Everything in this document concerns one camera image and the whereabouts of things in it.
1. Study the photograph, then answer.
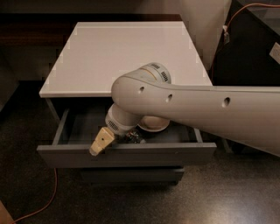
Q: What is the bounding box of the white cable plug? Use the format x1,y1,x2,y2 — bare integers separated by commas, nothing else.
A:
222,25,230,45

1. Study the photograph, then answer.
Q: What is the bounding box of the grey bottom drawer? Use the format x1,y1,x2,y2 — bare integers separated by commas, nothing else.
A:
80,167,185,184

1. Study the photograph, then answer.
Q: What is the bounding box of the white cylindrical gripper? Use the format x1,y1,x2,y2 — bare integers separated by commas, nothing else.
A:
89,104,143,156

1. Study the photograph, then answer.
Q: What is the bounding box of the grey drawer cabinet white top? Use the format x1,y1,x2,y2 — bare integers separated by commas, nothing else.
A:
38,20,216,186

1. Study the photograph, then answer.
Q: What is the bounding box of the beige ceramic bowl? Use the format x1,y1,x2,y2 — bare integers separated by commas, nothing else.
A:
138,116,170,132

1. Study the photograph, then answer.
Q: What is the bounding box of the clear plastic water bottle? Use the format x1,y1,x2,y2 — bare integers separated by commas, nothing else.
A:
122,129,146,144

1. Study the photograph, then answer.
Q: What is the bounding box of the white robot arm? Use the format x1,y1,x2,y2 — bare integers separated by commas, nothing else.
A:
89,63,280,157

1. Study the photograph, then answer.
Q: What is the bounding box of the orange floor cable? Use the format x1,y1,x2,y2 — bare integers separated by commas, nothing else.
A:
10,167,59,224

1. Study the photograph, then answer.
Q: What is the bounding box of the dark wooden bench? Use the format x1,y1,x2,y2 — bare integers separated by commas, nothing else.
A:
0,13,182,46

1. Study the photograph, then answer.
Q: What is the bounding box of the grey top drawer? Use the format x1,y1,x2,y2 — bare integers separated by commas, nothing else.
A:
37,97,216,168

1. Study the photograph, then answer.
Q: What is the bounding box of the grey drawer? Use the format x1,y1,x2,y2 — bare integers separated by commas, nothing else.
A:
80,167,185,184
37,97,216,168

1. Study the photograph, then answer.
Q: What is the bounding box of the dark cabinet at right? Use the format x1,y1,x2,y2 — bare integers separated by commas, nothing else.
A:
203,0,280,156

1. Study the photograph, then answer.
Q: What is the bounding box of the orange wall cable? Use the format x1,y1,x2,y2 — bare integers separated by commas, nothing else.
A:
209,3,280,82

